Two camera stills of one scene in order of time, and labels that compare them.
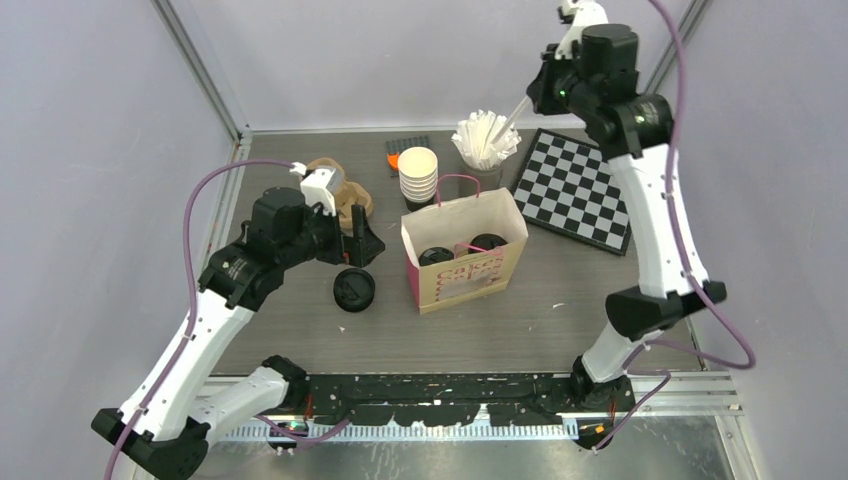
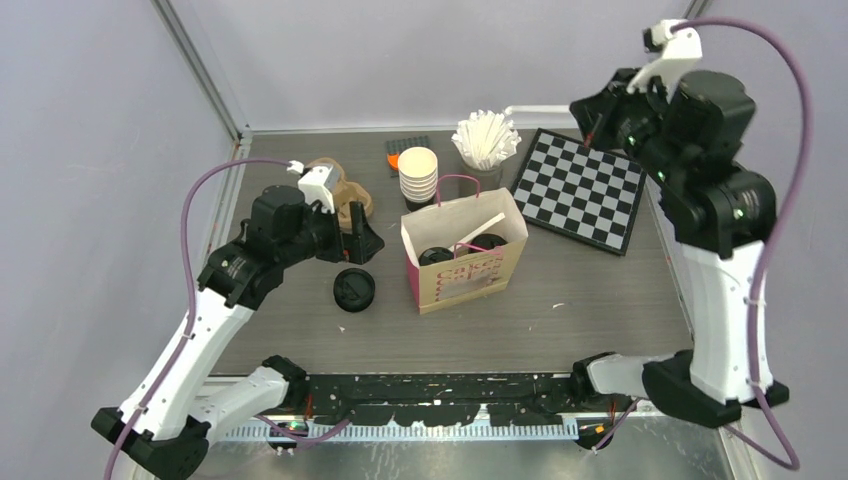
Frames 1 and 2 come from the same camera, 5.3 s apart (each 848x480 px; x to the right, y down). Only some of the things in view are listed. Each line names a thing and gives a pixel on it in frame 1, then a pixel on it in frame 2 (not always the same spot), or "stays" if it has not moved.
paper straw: x=515 y=114 -> x=466 y=240
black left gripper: x=358 y=249 stays
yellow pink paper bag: x=453 y=226 stays
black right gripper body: x=561 y=89 -> x=631 y=121
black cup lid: x=486 y=241 stays
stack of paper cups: x=418 y=174 stays
